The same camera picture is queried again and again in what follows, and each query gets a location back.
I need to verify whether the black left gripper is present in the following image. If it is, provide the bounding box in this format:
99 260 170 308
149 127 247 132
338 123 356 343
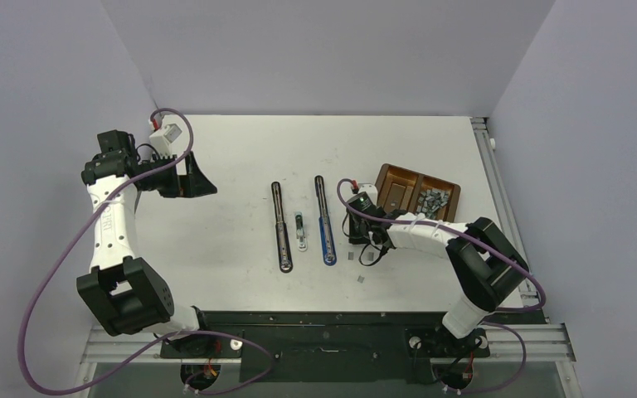
138 151 216 199

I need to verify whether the brown wooden tray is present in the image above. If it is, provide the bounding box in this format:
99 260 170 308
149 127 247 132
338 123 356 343
376 163 461 222

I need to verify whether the black stapler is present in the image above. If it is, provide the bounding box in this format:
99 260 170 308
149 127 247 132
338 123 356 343
270 182 294 274

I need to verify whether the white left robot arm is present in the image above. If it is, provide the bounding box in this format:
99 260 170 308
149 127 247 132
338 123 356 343
76 124 217 357

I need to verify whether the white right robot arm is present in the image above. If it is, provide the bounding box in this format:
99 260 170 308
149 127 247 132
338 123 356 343
347 207 531 355

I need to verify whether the pile of staple strips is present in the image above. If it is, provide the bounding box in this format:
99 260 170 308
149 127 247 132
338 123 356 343
416 188 450 218

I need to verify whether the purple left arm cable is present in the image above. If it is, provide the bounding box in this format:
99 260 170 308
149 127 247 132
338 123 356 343
17 108 275 398

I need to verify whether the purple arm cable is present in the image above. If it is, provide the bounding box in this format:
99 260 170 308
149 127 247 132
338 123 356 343
336 178 547 396
17 108 275 398

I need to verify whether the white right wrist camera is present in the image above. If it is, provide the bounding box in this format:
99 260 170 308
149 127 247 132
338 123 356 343
358 183 379 205

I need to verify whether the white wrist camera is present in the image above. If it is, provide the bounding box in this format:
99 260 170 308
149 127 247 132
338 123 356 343
149 124 182 158
358 183 379 205

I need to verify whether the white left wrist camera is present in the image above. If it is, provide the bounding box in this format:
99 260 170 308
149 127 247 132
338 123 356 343
149 124 182 158

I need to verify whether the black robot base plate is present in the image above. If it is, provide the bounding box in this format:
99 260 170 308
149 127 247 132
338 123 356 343
158 310 545 385

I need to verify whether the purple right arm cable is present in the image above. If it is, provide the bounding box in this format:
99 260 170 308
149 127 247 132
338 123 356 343
336 178 547 396

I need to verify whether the aluminium side rail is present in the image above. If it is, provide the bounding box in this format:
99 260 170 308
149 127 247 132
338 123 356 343
471 116 576 364

